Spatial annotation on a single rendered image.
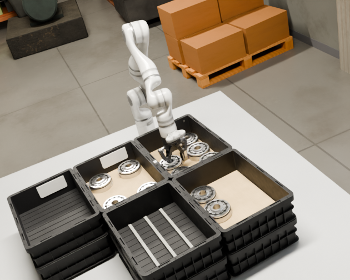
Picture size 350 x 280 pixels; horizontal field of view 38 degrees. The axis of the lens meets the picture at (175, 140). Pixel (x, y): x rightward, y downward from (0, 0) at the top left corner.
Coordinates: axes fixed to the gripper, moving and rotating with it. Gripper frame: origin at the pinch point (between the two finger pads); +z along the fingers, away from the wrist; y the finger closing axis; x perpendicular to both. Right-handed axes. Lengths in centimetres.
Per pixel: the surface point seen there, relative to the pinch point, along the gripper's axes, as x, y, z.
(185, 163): 2.1, -3.0, 2.5
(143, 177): -4.0, 15.8, 2.5
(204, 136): -2.5, -17.4, -2.4
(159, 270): 58, 39, -6
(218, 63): -196, -145, 66
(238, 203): 40.5, -3.2, 2.8
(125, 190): -1.4, 25.8, 2.5
